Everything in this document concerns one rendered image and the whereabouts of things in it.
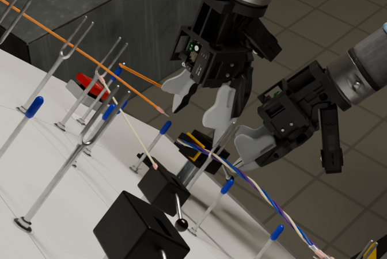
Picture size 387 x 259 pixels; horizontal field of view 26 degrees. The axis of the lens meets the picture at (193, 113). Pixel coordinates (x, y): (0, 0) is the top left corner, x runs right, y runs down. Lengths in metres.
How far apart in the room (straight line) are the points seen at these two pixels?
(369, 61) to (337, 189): 1.56
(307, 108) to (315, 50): 2.06
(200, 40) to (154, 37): 1.94
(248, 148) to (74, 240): 0.58
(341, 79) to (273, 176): 1.56
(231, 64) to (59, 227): 0.42
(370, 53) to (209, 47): 0.28
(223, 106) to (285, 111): 0.16
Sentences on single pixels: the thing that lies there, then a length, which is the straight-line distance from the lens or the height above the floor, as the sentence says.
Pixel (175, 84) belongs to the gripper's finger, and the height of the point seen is 1.24.
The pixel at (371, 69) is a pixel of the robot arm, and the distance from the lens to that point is 1.24.
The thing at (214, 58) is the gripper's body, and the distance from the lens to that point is 1.05.
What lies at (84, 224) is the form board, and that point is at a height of 1.36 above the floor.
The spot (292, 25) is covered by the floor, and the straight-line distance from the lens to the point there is 3.46.
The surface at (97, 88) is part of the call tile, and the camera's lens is 1.36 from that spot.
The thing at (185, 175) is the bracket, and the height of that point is 1.08.
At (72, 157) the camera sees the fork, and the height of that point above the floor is 1.50.
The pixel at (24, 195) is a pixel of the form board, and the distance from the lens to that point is 0.78.
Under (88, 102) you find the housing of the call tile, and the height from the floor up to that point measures 1.10.
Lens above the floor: 1.97
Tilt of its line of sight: 41 degrees down
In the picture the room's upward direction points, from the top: straight up
